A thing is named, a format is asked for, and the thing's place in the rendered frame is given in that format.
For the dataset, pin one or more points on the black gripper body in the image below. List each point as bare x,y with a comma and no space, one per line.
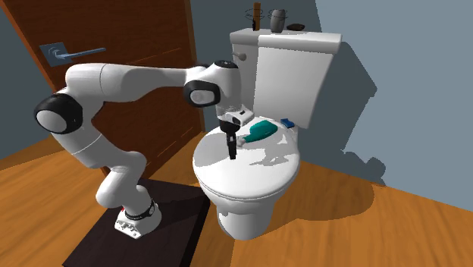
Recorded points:
228,127

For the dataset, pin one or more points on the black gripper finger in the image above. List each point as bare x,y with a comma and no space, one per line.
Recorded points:
232,146

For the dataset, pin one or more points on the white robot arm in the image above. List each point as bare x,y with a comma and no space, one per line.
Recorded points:
111,79

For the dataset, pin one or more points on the white toilet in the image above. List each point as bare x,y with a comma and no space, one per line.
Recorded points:
251,170

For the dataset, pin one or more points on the teal and white hand brush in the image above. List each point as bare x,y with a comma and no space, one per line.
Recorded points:
260,131

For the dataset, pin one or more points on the small blue block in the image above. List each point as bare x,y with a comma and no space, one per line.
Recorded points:
287,122

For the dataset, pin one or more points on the dark robot stand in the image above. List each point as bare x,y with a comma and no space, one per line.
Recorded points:
166,225

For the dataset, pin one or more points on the grey cylindrical container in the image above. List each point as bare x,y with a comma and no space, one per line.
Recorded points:
278,20

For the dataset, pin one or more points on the small black dish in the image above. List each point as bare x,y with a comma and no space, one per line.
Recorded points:
295,27

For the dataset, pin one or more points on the brown wooden door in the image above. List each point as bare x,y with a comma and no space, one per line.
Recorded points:
140,37

